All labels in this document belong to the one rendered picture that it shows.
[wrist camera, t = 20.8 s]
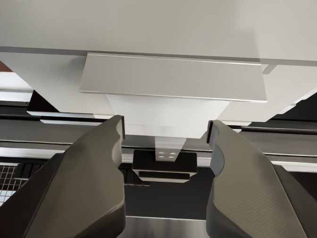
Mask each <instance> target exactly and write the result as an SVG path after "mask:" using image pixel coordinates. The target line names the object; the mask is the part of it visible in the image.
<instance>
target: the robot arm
mask: <svg viewBox="0 0 317 238"><path fill-rule="evenodd" d="M123 139H125V119H124V116H121V115H115V116H113V117H111V118H109V119H108V120H106V121H104V122H103V123H101V124H100V125H98V126H96V127H95V128H93V129H91V130H90V131H88V132H87V133H85V134H84V135H82V136H81V137H80V138H79V139H77V140H76V141H75V142H74V143H73V144H71V145H70V146H69V147H68V148H67V149H66V150H65V151H64V152H63V153H55V154H54V155H53V156H52V157H51V158H50V159H49V160H48V161H47V162H46V163H45V164H44V165H43V166H42V167H41V168H40V169H39V170H37V171H36V172H35V173H34V174H33V175H32V176H31V177H30V178H29V179H28V180H27V181H26V182H25V183H24V184H23V185H22V186H21V187H20V188H19V189H18V190H17V191H16V192H15V193H14V194H13V195H12V196H11V197H10V198H8V199H7V200H6V201H5V202H4V203H3V204H2V205H1V206H0V238H116V237H117V236H119V235H120V234H121V233H122V232H123V230H124V229H125V226H126V216H125V189H124V176H123V173H122V172H121V171H120V170H119V169H118V167H119V165H120V164H121V163H122V152H121V142H122V141H123ZM207 144H209V146H210V147H211V149H212V151H213V152H212V157H211V161H210V168H211V169H212V171H213V172H214V174H215V177H214V179H213V183H212V187H211V191H210V195H209V200H208V204H207V212H206V231H207V234H208V236H209V237H210V238H317V201H316V200H315V199H314V198H313V197H312V196H311V195H310V194H309V193H308V192H307V191H306V190H305V189H304V187H303V186H302V185H301V184H300V183H299V182H298V181H297V180H296V179H295V178H294V177H293V176H292V175H291V174H290V173H289V172H288V171H287V170H286V169H285V168H284V167H283V166H282V165H278V164H273V163H272V162H271V161H270V160H269V159H268V158H267V157H266V156H265V155H264V154H263V153H262V152H261V151H260V150H259V149H258V148H257V147H256V146H255V145H254V144H253V143H251V142H250V141H249V140H247V139H246V138H245V137H243V136H241V135H240V134H239V133H237V132H236V131H234V130H233V129H231V128H230V127H228V126H227V125H226V124H224V123H223V122H222V121H220V120H217V119H216V120H209V121H208V128H207Z"/></svg>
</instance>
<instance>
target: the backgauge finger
mask: <svg viewBox="0 0 317 238"><path fill-rule="evenodd" d="M185 141H186V138H185V137H167V136H155V151H150V150H134V152H133V165H132V170H133V171H134V172H135V173H136V174H137V175H138V176H139V178H140V179H141V180H142V181H159V182H177V183H184V182H186V181H188V180H190V177H191V176H192V175H194V174H196V173H197V172H198V170H197V154H196V153H187V152H180V151H181V148H182V146H183V145H184V143H185Z"/></svg>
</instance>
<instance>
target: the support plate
mask: <svg viewBox="0 0 317 238"><path fill-rule="evenodd" d="M0 46H2V47H23V48H44V49H64V50H85V51H115V52H136V53H156V54H177V55H198V56H219V57H239V58H260V59H281V60H310V61H317V0H0ZM0 60H1V61H2V62H3V63H4V64H5V65H6V66H7V67H9V68H10V69H11V70H12V71H13V72H15V73H16V74H17V75H18V76H19V77H20V78H21V79H23V80H24V81H25V82H26V83H27V84H28V85H30V86H31V87H32V88H33V89H34V90H35V91H36V92H37V93H39V94H40V95H41V96H42V97H43V98H44V99H46V100H47V101H48V102H49V103H50V104H51V105H53V106H54V107H55V108H56V109H57V110H58V111H60V112H72V113H92V114H111V115H115V113H114V111H113V109H112V107H111V105H110V103H109V101H108V98H107V96H106V94H98V93H80V92H79V87H80V83H81V79H82V75H83V69H84V65H85V61H86V56H75V55H55V54H34V53H13V52H0ZM263 78H264V84H265V89H266V94H267V102H266V103H255V102H232V101H230V103H229V104H228V105H227V106H226V108H225V109H224V110H223V111H222V112H221V114H220V115H219V116H218V117H217V118H216V119H217V120H236V121H255V122H266V121H267V120H269V119H270V118H272V117H273V116H275V115H276V114H278V113H279V112H281V111H282V110H284V109H285V108H287V107H288V106H289V105H291V104H292V103H294V102H295V101H297V100H298V99H300V98H301V97H303V96H304V95H306V94H307V93H309V92H310V91H312V90H313V89H315V88H316V87H317V67H310V66H290V65H277V66H276V67H275V68H274V69H273V70H272V71H271V72H270V73H269V74H263Z"/></svg>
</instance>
